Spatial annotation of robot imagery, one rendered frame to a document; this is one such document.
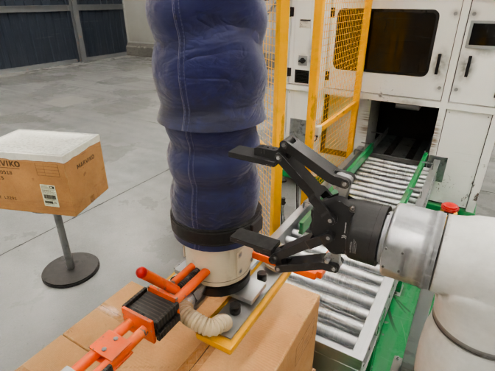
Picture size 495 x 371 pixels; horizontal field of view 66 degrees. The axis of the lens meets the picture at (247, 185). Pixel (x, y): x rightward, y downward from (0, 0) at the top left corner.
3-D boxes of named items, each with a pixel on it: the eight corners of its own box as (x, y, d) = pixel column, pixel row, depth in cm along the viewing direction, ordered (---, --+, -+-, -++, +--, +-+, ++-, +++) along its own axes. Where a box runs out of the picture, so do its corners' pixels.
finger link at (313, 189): (328, 227, 47) (336, 222, 46) (269, 158, 48) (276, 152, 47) (338, 213, 50) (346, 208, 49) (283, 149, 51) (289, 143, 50)
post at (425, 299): (400, 364, 213) (440, 207, 168) (413, 369, 209) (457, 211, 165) (398, 373, 207) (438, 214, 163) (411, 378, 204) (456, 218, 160)
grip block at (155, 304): (149, 302, 88) (146, 283, 85) (183, 319, 84) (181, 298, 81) (122, 327, 82) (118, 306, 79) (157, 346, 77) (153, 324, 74)
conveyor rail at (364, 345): (429, 179, 334) (434, 158, 326) (435, 179, 332) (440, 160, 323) (345, 385, 157) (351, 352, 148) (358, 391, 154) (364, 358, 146)
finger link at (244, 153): (274, 167, 48) (274, 162, 48) (227, 157, 52) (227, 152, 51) (283, 159, 51) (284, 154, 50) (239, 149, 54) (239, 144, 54)
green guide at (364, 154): (361, 149, 356) (362, 140, 352) (373, 152, 351) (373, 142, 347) (286, 230, 233) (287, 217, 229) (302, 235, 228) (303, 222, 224)
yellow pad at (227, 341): (262, 262, 117) (263, 248, 115) (292, 272, 113) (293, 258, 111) (195, 338, 91) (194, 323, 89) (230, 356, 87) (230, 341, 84)
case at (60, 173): (-10, 207, 245) (-30, 149, 227) (33, 181, 280) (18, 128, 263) (76, 216, 235) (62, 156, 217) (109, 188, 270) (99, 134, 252)
